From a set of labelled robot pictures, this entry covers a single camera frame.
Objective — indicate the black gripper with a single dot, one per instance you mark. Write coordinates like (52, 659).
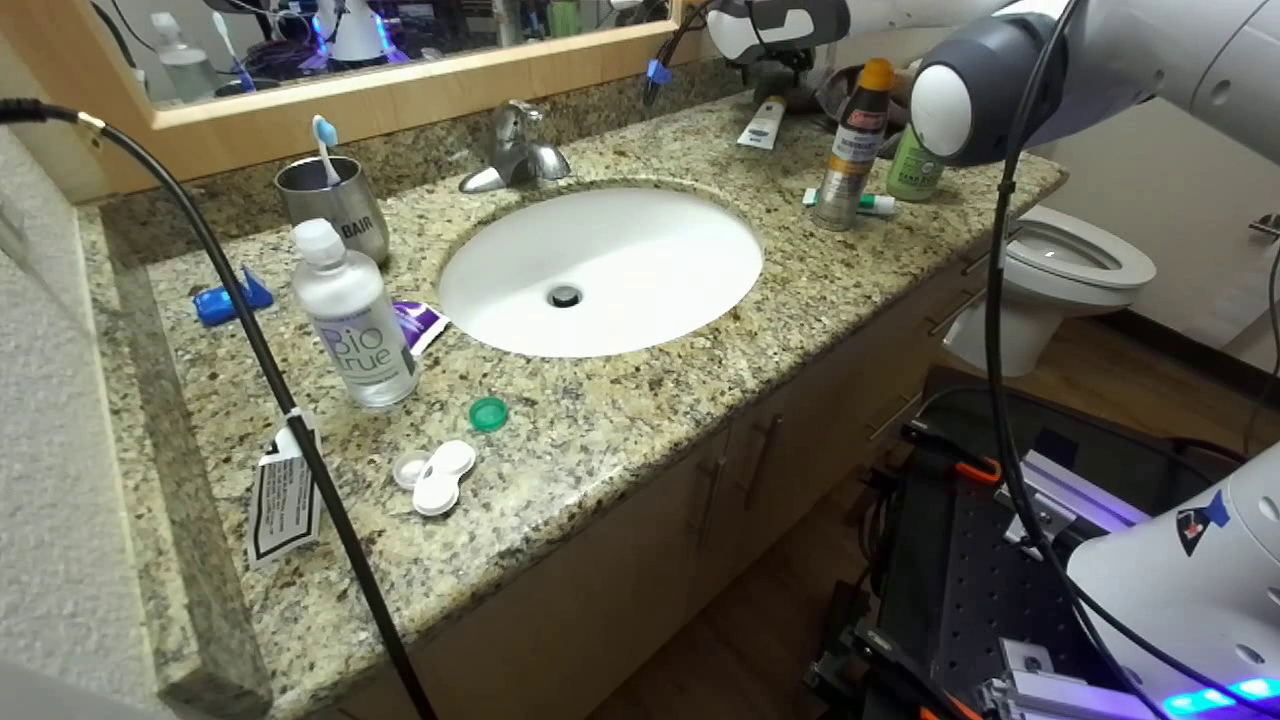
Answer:
(772, 74)

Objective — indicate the green label soap pump bottle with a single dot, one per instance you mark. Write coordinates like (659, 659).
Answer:
(912, 167)

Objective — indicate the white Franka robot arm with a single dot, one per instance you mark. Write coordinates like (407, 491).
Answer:
(1184, 585)

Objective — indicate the green toothpaste tube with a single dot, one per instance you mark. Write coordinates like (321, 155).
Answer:
(876, 207)

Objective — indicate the white oval sink basin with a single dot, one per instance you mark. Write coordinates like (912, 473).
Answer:
(641, 261)

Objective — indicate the chrome sink faucet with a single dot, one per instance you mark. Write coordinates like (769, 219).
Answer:
(523, 155)

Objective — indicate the white toilet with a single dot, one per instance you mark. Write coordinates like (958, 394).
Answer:
(1064, 261)

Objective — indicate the purple white packet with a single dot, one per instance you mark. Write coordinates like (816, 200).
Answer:
(427, 324)

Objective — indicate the green round lens cap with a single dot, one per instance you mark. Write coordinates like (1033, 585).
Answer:
(488, 415)

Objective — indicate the orange black clamp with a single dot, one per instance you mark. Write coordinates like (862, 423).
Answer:
(980, 470)

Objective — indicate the grey metal cup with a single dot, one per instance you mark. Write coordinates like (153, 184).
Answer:
(341, 207)

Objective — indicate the blue white toothbrush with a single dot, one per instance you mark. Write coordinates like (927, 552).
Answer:
(325, 141)

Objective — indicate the clear contact solution bottle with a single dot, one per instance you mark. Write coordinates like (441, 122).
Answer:
(356, 333)

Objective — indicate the wooden vanity cabinet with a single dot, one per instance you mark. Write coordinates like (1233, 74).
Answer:
(600, 572)

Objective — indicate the white contact lens case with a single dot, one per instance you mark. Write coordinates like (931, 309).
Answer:
(438, 478)

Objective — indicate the black robot table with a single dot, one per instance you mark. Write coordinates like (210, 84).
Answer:
(963, 572)

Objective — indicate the small blue plastic item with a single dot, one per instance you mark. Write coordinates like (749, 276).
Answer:
(220, 306)

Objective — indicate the wood framed wall mirror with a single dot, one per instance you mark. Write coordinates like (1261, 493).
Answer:
(402, 84)

